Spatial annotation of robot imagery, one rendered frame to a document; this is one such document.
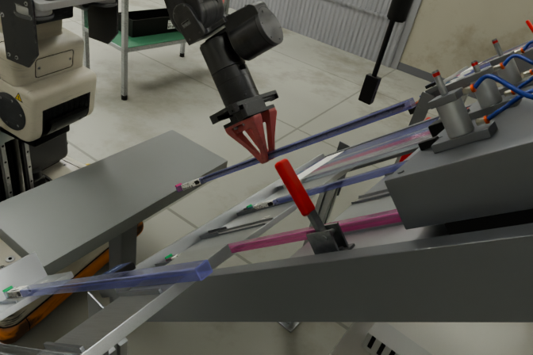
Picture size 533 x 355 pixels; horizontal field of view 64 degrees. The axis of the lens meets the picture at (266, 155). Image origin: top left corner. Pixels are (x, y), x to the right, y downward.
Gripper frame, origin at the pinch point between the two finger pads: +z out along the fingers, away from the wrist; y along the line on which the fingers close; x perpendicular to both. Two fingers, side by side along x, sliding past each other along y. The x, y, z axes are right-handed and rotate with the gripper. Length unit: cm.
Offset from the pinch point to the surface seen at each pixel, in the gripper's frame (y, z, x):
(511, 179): -16.6, 6.7, -36.8
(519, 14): 386, -12, 27
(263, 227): -1.0, 10.8, 6.1
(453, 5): 382, -44, 71
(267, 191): 21.9, 9.2, 25.0
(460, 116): -11.4, 2.0, -33.5
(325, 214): 50, 26, 35
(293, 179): -16.7, 2.1, -18.1
